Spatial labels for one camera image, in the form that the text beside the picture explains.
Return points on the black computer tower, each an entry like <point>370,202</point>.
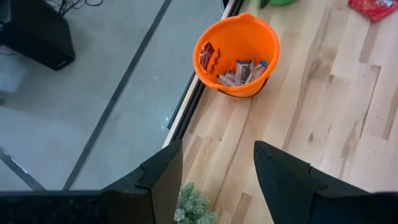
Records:
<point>37,34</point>

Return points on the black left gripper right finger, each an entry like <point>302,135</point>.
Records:
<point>335,211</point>

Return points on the potted artificial green plant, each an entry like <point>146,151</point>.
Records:
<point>192,207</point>

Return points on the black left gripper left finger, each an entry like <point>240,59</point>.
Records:
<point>77,208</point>

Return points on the orange plastic bucket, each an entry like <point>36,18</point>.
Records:
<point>242,37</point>

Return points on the green plastic bucket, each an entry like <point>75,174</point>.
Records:
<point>283,2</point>

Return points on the black aluminium table frame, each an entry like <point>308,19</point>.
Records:
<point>189,105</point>

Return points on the red skittles candy pack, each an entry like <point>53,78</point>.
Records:
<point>373,7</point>

